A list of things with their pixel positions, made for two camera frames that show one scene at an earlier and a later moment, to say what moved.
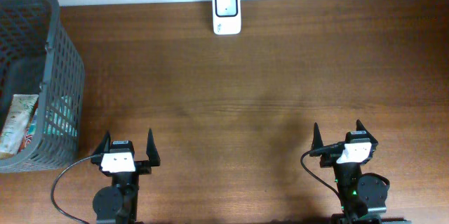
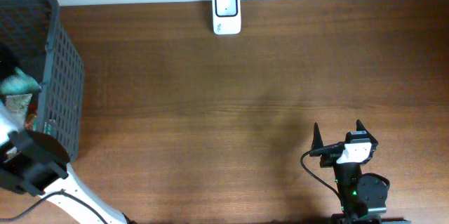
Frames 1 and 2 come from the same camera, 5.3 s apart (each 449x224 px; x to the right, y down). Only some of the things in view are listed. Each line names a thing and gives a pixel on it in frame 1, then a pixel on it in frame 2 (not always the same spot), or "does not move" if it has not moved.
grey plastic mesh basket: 38,57 does not move
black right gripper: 329,159 does not move
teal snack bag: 61,117 -> 20,83
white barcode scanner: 226,13 does not move
